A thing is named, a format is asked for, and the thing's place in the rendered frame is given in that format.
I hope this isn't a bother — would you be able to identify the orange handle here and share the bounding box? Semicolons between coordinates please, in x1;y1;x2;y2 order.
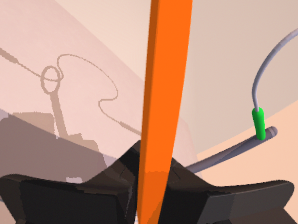
137;0;193;224

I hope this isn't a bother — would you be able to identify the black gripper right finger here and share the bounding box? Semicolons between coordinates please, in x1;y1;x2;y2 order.
157;156;295;224

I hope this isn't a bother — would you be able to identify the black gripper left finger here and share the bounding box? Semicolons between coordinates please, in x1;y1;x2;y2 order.
0;140;141;224

